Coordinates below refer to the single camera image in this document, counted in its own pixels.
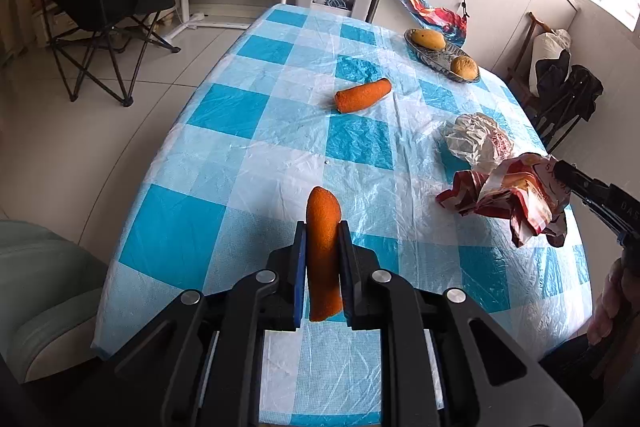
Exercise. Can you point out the dark oval dish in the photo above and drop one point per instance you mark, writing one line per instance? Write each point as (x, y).
(442, 57)

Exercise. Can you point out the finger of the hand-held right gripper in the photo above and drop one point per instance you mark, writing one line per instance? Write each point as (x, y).
(602, 216)
(585, 181)

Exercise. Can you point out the person's right leg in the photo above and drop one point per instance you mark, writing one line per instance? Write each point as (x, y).
(570, 362)

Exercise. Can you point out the orange carrot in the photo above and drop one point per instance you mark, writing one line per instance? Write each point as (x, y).
(360, 97)
(322, 247)

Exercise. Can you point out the red snack wrapper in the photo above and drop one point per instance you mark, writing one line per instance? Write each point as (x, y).
(515, 197)

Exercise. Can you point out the grey-green sofa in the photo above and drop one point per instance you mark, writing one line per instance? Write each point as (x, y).
(45, 287)

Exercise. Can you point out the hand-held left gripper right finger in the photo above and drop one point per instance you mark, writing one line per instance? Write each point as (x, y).
(345, 272)

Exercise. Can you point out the crumpled clear plastic bag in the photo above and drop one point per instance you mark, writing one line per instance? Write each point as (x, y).
(472, 137)

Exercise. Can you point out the wooden chair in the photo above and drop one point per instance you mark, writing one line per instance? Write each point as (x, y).
(525, 52)

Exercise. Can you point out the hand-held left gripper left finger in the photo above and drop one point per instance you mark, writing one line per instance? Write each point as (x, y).
(300, 277)

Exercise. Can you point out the blue checked plastic tablecloth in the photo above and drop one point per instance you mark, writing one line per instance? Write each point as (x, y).
(280, 142)

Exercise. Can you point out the dark jacket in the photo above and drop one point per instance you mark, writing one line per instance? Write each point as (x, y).
(580, 87)

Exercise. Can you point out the white sack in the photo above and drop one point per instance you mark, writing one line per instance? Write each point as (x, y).
(547, 44)

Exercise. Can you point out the yellow mango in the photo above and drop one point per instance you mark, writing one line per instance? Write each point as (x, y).
(464, 66)
(429, 38)

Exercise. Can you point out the person's right hand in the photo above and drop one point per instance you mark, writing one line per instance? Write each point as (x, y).
(607, 302)

